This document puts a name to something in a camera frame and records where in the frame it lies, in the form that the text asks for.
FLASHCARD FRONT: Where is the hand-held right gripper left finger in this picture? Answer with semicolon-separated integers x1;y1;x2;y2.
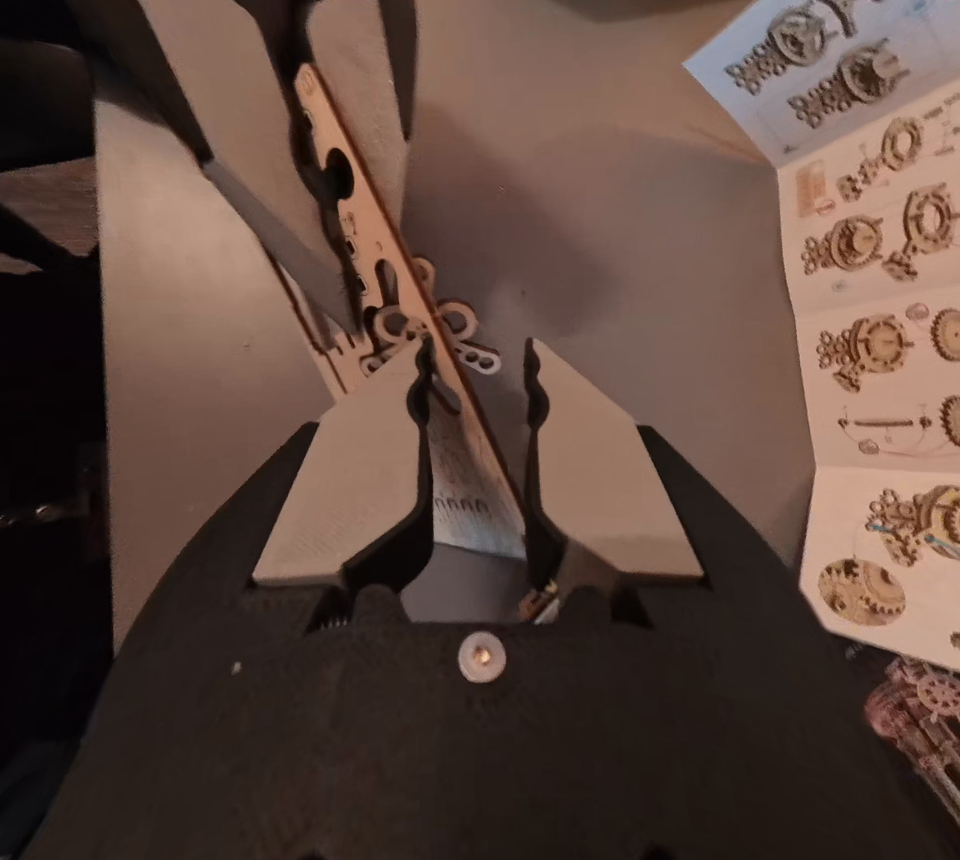
251;337;438;591

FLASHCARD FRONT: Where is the model kit box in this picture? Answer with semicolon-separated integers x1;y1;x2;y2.
861;654;960;809

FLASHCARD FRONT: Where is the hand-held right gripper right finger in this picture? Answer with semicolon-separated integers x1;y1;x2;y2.
521;337;711;590

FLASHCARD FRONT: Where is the folded assembly instruction leaflet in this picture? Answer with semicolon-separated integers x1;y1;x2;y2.
681;0;960;674

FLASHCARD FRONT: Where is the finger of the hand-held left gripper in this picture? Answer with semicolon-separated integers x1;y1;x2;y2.
306;0;410;205
122;0;365;338

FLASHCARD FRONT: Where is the flower-shaped wooden model part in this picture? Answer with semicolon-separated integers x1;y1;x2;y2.
358;255;502;381

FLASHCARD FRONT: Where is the wooden laser-cut parts sheet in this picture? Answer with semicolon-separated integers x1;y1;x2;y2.
279;61;528;561

